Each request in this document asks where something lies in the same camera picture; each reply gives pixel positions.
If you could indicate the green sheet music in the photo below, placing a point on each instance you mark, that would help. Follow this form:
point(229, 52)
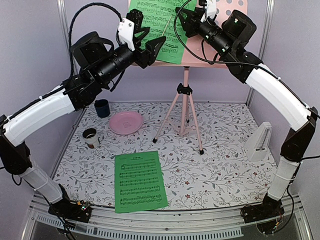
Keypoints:
point(159, 15)
point(138, 183)

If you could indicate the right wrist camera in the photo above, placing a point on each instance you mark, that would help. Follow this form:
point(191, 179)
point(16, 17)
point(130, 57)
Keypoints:
point(210, 8)

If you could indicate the pink plate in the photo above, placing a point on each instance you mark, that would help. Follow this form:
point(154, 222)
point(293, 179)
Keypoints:
point(126, 122)

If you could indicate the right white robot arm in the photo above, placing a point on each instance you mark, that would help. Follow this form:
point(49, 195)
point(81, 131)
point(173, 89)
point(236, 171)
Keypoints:
point(250, 70)

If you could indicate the white metronome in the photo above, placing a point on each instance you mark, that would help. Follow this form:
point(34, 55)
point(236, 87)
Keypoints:
point(256, 146)

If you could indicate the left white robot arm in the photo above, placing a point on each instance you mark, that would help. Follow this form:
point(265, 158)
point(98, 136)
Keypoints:
point(14, 129)

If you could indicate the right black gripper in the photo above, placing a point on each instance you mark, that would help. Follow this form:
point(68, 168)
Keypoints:
point(190, 25)

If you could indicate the front aluminium rail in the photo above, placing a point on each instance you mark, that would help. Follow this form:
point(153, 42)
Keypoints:
point(209, 224)

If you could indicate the right aluminium frame post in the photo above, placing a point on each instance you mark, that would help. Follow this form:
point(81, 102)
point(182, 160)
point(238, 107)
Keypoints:
point(264, 40)

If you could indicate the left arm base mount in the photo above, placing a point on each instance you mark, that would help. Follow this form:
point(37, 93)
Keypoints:
point(71, 211)

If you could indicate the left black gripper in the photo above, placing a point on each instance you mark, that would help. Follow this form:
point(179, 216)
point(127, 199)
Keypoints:
point(150, 55)

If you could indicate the small brown white jar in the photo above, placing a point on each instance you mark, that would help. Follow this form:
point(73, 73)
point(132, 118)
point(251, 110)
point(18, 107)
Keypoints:
point(91, 138)

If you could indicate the floral table mat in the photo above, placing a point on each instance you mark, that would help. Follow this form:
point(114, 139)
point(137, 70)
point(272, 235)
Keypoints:
point(206, 168)

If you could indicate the dark blue cup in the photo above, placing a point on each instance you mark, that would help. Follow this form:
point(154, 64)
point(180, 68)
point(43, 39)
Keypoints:
point(102, 108)

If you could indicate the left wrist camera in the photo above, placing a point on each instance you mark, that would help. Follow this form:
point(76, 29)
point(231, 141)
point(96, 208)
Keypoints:
point(128, 27)

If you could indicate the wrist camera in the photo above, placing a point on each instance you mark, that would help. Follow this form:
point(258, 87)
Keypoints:
point(210, 8)
point(128, 27)

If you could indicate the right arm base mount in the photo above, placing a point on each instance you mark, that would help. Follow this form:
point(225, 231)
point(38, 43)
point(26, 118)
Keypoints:
point(270, 211)

